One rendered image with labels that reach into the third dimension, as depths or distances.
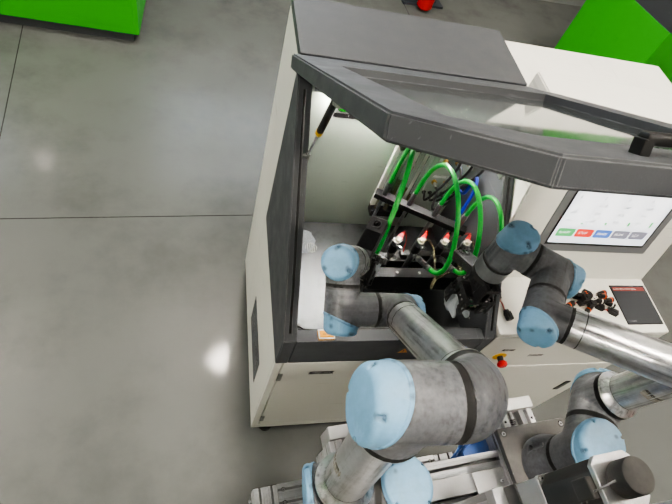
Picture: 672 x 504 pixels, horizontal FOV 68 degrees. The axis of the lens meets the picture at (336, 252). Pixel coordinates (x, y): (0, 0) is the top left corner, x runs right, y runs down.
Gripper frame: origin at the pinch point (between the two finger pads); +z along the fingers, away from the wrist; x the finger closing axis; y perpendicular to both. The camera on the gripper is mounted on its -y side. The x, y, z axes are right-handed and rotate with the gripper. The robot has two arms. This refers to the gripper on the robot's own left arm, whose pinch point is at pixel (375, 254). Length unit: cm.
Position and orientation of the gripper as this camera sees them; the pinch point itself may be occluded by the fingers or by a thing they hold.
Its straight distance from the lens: 135.5
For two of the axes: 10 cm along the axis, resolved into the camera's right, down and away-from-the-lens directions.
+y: -3.6, 9.3, 0.9
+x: 8.9, 3.7, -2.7
